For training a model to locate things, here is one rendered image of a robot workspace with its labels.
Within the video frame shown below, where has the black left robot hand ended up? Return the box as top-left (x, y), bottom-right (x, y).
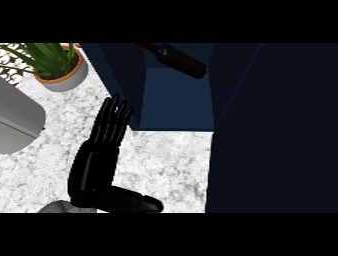
top-left (66, 93), bottom-right (165, 214)

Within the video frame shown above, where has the dark blue cabinet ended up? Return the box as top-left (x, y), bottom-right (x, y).
top-left (79, 42), bottom-right (262, 132)

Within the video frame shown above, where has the dark wine bottle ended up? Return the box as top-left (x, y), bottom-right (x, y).
top-left (137, 42), bottom-right (208, 80)

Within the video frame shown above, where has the green potted plant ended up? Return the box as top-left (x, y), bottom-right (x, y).
top-left (0, 42), bottom-right (89, 93)

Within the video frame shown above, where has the grey rounded appliance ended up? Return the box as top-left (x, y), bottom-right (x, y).
top-left (0, 62), bottom-right (47, 155)

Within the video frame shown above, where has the black white patterned mat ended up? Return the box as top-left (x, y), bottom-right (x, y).
top-left (0, 42), bottom-right (42, 88)

